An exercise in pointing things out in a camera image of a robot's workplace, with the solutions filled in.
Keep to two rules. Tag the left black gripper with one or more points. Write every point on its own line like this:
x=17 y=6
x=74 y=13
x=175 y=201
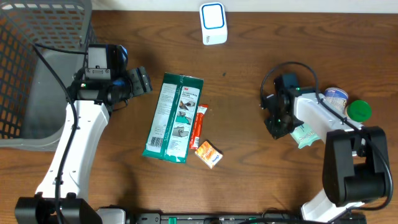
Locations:
x=129 y=96

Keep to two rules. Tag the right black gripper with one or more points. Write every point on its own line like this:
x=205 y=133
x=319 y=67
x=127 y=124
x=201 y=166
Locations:
x=276 y=132

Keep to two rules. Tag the mint green wipes packet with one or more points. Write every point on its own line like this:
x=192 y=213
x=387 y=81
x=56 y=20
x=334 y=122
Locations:
x=304 y=136

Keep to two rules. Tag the white tub with blue label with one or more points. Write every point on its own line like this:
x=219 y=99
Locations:
x=336 y=97

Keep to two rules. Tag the white green glove package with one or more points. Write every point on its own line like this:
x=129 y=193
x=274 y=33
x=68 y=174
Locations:
x=175 y=113

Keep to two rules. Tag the orange small box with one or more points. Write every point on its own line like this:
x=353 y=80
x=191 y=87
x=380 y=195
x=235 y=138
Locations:
x=209 y=154

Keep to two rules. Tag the green lid jar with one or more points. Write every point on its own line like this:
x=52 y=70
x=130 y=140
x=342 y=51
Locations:
x=359 y=111

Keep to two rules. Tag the red snack packet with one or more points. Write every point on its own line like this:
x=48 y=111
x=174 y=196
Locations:
x=197 y=127

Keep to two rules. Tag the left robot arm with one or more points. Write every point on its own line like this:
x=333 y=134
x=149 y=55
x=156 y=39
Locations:
x=62 y=195

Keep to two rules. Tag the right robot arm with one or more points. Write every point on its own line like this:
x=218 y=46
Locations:
x=356 y=166

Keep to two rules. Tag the white barcode scanner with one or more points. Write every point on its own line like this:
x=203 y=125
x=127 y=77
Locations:
x=213 y=23

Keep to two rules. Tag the grey plastic mesh basket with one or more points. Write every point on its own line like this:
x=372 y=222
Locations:
x=35 y=35

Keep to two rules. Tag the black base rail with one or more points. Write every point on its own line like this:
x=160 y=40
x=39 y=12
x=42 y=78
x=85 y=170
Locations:
x=217 y=218

